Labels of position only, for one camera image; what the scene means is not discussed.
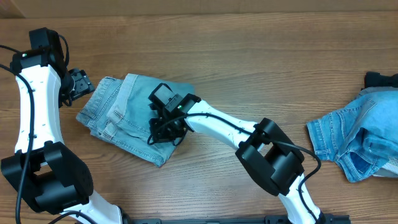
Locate light blue denim shorts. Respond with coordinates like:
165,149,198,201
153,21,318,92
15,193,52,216
76,73,195,167

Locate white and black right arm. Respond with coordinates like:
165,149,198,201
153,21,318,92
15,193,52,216
147,83,325,223

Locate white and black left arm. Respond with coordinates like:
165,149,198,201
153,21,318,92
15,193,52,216
1,27,131,223

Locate darker blue denim shorts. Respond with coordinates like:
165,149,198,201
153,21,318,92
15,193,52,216
307,91,397,182

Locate black folded garment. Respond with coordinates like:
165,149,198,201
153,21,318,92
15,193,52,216
364,72,398,88

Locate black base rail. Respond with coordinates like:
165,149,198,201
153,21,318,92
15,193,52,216
131,214,351,224

